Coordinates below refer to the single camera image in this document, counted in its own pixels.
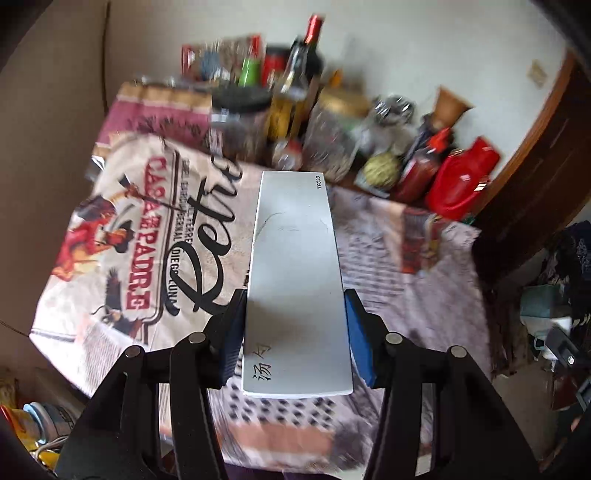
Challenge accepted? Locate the light blue plastic bag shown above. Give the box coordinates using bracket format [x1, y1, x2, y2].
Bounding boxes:
[519, 283, 574, 334]

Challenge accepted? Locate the pink and beige woven sack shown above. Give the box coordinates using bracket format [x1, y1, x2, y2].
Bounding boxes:
[95, 82, 219, 156]

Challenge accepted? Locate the large brown wooden door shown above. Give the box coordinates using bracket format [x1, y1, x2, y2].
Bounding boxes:
[470, 46, 591, 288]

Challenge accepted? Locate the printed newspaper-style tablecloth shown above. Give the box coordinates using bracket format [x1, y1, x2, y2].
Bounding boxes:
[28, 130, 493, 472]

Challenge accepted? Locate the red sauce squeeze bottle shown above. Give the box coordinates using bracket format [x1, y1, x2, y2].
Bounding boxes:
[396, 128, 452, 205]

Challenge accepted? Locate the dark wine bottle red cap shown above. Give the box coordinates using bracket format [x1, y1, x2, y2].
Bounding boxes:
[295, 14, 327, 94]

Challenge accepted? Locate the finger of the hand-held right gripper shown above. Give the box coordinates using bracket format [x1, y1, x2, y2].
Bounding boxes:
[544, 325, 584, 370]

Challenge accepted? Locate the red canister with black lid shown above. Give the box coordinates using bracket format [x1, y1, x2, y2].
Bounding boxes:
[261, 44, 297, 89]

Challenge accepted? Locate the brown ceramic vase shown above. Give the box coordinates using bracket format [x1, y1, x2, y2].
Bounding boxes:
[421, 85, 475, 136]

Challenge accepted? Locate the green custard apple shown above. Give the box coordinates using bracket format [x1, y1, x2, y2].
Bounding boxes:
[362, 152, 403, 191]

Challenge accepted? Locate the pile of dark clothes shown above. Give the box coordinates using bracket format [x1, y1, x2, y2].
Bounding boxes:
[534, 220, 591, 297]

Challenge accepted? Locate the glass jar with gold lid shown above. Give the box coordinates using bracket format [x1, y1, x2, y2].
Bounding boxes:
[302, 85, 371, 184]

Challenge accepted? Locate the small green bottle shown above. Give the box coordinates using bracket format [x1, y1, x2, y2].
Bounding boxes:
[237, 55, 262, 89]

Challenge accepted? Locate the red thermos jug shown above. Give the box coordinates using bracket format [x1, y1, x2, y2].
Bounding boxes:
[424, 136, 502, 222]

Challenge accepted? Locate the small red sauce jar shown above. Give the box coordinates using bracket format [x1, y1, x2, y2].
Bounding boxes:
[271, 138, 304, 171]

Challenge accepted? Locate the long white cardboard box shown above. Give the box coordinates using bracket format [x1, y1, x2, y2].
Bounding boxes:
[242, 169, 356, 399]

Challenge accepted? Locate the plastic jar with black lid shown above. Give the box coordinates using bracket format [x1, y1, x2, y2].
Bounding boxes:
[209, 85, 273, 163]

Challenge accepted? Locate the beige wall switch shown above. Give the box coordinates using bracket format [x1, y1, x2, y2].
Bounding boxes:
[527, 59, 549, 87]

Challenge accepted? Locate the clear plastic bag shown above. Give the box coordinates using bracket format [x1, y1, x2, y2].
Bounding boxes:
[358, 122, 417, 158]

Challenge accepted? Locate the blue crumpled bag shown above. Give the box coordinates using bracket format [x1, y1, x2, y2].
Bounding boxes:
[198, 48, 232, 78]

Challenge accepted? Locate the yellow and orange cup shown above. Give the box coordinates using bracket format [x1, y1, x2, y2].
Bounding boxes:
[1, 405, 45, 452]

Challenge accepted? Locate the red-edged dried food packet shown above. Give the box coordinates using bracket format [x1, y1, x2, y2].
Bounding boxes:
[180, 34, 269, 85]

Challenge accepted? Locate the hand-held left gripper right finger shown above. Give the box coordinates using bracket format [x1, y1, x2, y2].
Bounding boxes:
[344, 288, 541, 480]

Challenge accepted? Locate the crumpled silver foil bag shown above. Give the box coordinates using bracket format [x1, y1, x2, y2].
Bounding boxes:
[369, 94, 417, 128]

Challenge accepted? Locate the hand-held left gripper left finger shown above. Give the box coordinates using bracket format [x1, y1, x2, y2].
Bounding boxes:
[54, 288, 247, 480]

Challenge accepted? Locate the clear glass bottle yellow liquid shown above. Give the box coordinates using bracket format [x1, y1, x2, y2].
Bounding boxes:
[267, 41, 311, 142]

